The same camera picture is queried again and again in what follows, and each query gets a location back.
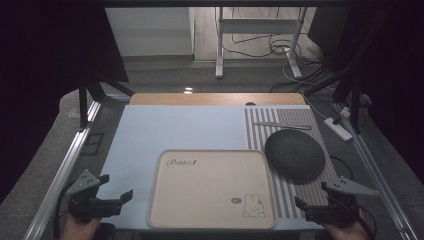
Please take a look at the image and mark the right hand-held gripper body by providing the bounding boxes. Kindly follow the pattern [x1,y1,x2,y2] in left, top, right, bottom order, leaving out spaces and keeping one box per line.
[304,175,381,229]

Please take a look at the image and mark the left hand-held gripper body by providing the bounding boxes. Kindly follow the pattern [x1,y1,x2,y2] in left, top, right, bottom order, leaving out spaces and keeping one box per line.
[65,169,123,224]

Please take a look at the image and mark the person's right hand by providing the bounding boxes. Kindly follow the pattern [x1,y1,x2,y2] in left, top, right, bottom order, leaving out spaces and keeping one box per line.
[320,209,370,240]

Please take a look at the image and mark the person's left hand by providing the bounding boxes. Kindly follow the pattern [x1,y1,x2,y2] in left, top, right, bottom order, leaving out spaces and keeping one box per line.
[60,214,102,240]

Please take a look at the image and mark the dark round woven mat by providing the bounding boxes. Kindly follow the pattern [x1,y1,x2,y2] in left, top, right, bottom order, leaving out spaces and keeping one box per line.
[264,128,327,183]

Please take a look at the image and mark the white power strip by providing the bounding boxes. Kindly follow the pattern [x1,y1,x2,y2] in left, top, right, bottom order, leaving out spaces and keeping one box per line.
[323,116,354,142]

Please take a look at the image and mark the silver table knife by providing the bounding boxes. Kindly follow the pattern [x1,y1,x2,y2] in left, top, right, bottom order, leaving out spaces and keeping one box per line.
[252,121,313,131]

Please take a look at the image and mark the grey striped placemat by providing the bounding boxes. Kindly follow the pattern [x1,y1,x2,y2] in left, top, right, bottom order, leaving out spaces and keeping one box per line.
[244,107,340,220]

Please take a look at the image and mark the beige tray with rabbit print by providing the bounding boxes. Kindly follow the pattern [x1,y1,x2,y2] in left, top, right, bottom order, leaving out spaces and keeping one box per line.
[147,149,278,231]

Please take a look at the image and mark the light blue table mat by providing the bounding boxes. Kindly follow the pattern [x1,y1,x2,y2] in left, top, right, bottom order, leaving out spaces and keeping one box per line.
[97,104,324,232]

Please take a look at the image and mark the black metal stand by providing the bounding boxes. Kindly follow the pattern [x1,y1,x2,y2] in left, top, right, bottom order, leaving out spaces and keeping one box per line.
[78,71,136,130]
[332,75,364,135]

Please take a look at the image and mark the wooden table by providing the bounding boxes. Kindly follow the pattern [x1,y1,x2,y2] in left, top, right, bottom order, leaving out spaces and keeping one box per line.
[128,92,307,107]

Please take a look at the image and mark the white cabinet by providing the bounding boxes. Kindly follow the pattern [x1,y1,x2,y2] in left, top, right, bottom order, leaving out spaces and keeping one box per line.
[104,7,196,58]

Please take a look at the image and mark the black cable loop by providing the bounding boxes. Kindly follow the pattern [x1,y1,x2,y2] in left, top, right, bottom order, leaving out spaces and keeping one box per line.
[329,155,354,182]

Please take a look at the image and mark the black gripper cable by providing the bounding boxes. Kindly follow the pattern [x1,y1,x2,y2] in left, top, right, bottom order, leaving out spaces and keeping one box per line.
[357,205,378,240]
[52,181,81,240]

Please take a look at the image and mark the aluminium frame rail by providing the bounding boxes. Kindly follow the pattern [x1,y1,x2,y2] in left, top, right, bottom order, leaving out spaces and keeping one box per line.
[22,99,103,240]
[333,103,418,240]

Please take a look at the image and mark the black floor cables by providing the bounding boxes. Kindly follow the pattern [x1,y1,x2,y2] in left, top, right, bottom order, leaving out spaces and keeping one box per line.
[221,7,348,94]

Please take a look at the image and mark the white desk frame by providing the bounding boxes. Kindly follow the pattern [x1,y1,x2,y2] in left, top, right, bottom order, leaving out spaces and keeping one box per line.
[214,7,310,80]

